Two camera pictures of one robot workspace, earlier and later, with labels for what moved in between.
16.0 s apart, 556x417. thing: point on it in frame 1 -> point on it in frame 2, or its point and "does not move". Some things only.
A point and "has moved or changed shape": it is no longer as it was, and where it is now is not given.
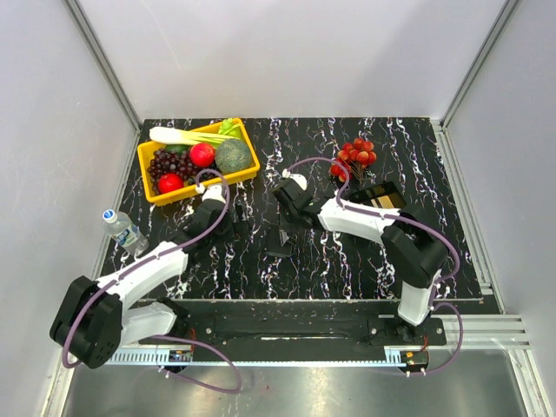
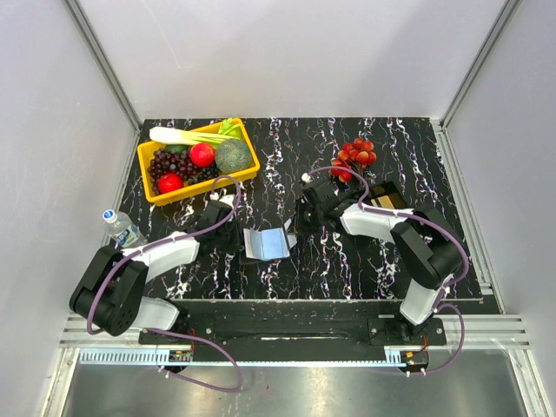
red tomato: [169, 182] does not move
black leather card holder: [273, 244] has moved or changed shape
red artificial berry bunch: [357, 155] does not move
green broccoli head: [233, 155] does not move
